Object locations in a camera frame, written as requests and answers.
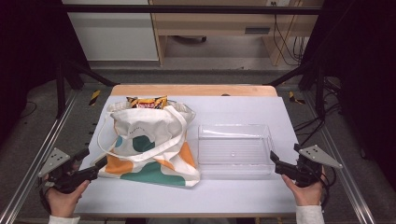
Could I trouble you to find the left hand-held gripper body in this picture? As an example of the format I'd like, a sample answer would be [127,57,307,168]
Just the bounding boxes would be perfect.
[37,147,98,194]

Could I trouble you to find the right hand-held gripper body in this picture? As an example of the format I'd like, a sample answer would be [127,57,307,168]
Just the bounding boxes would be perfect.
[293,144,344,189]

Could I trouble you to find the clear plastic container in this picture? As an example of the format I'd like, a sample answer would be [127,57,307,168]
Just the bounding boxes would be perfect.
[197,123,276,181]

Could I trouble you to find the white patterned canvas tote bag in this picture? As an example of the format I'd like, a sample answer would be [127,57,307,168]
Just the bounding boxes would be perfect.
[90,100,201,189]

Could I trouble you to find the black and yellow chip bag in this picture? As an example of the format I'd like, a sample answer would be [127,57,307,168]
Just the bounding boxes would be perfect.
[125,95,169,110]

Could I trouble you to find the person's right hand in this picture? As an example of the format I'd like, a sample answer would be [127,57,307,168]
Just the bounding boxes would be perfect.
[281,169,326,207]

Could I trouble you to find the person's left hand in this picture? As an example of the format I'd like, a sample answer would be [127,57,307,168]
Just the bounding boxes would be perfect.
[46,180,91,218]

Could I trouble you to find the yellow and black tape strip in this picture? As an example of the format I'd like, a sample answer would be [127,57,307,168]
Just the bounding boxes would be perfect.
[288,91,306,105]
[89,90,102,106]

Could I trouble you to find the black metal stand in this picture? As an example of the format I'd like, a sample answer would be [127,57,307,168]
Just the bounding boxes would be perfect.
[264,60,327,121]
[55,59,118,119]

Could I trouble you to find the white board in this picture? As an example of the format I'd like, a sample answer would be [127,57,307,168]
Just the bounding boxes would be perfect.
[74,94,300,216]

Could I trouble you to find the wooden table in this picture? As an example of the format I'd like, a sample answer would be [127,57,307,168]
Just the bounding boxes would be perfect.
[76,83,297,218]

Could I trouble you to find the white cabinet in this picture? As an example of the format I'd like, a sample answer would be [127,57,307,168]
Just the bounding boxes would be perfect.
[61,0,160,62]

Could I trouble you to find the light wooden desk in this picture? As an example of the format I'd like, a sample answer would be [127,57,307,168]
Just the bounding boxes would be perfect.
[148,0,325,67]

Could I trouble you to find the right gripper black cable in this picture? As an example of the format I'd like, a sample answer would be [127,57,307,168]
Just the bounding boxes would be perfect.
[319,166,338,210]

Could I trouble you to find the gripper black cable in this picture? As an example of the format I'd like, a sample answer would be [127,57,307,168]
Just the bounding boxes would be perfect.
[319,166,338,210]
[38,176,52,217]

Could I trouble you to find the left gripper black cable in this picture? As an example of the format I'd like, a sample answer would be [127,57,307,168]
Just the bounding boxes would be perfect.
[38,176,52,217]

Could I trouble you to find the black floor cables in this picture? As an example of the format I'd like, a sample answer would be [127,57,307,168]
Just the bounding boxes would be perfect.
[293,77,343,147]

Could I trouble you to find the aluminium rail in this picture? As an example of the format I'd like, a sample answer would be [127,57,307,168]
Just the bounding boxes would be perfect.
[303,91,376,224]
[0,90,79,224]

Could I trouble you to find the hanging black cables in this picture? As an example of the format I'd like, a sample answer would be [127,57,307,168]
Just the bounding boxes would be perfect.
[272,13,307,67]

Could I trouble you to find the black horizontal frame bar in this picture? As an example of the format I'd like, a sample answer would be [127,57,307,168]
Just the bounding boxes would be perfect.
[62,4,323,16]

